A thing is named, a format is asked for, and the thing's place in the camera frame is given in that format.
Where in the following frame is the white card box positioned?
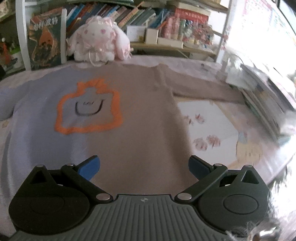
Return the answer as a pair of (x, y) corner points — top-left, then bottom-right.
(126, 25), (146, 42)

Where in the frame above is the red box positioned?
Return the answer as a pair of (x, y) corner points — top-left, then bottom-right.
(174, 8), (210, 23)

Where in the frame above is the stack of books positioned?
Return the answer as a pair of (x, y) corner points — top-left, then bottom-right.
(225, 62), (296, 142)

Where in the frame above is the flat white box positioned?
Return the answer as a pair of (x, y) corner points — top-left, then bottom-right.
(157, 37), (184, 48)

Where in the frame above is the large dark illustrated book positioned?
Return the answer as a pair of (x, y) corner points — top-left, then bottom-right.
(27, 9), (68, 71)

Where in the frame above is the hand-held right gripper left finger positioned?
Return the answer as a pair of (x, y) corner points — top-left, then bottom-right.
(25, 156), (114, 202)

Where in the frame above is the small white open box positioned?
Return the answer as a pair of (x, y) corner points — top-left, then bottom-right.
(144, 28), (159, 45)

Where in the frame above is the row of colourful books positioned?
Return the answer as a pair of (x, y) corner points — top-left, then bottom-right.
(61, 2), (171, 31)

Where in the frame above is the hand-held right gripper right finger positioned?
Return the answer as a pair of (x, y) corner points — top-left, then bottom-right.
(174, 155), (267, 205)

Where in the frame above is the row of patterned bottles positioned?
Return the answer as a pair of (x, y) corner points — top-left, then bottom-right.
(162, 17), (213, 46)

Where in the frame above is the lavender and beige sweater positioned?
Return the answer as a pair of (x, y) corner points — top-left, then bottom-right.
(0, 64), (244, 198)

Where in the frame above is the white pink plush bunny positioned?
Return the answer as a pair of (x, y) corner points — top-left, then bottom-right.
(67, 17), (134, 67)

